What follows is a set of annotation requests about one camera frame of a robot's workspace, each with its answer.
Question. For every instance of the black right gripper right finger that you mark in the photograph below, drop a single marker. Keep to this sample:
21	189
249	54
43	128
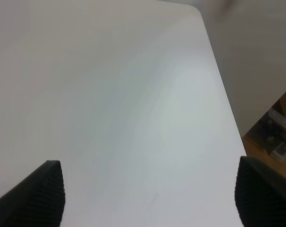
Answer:
260	194

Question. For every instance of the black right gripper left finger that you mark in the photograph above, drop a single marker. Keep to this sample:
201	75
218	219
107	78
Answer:
37	201

